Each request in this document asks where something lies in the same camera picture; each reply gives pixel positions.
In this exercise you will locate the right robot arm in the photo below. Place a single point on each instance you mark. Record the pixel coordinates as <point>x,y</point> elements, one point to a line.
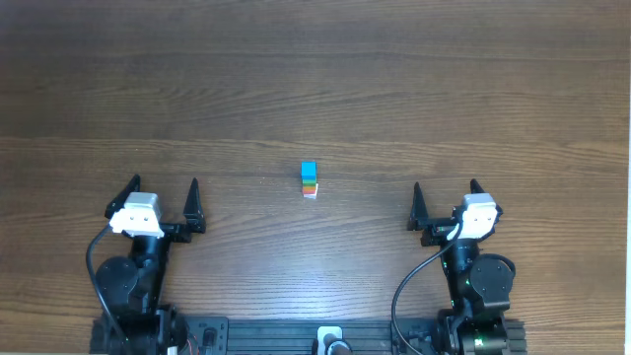
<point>485,283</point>

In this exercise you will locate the mounting rail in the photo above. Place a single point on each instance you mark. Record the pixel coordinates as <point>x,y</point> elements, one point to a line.
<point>281,337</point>

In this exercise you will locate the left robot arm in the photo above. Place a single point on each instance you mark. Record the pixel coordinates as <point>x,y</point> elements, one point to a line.
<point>130,281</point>

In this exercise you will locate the green cube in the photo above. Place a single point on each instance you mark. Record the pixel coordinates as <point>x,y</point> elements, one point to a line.
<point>308,182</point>

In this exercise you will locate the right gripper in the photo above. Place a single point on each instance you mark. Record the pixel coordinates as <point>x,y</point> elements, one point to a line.
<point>434,233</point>

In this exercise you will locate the blue cube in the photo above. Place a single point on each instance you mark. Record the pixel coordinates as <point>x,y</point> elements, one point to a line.
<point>308,170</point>

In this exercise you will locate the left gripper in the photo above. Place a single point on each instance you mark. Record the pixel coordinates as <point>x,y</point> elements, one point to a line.
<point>180,233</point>

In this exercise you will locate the white cube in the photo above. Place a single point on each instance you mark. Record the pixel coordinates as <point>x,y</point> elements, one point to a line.
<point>311,196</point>

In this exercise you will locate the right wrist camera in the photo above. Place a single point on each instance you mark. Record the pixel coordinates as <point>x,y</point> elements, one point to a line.
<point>477,214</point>

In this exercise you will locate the orange cube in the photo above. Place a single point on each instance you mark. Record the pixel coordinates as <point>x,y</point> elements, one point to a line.
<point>308,189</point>

